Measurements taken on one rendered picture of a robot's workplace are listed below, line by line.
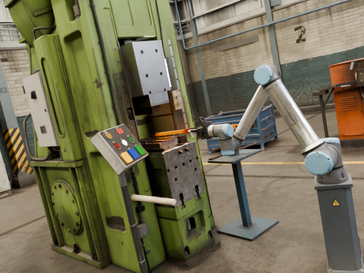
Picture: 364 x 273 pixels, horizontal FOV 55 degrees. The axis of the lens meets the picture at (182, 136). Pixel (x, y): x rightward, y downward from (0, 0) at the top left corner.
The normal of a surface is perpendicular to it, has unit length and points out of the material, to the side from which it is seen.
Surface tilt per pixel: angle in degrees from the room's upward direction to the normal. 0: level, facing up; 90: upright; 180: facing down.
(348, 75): 90
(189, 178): 90
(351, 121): 90
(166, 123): 90
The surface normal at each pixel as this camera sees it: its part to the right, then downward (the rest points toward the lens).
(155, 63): 0.71, -0.05
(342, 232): -0.35, 0.20
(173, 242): -0.68, 0.23
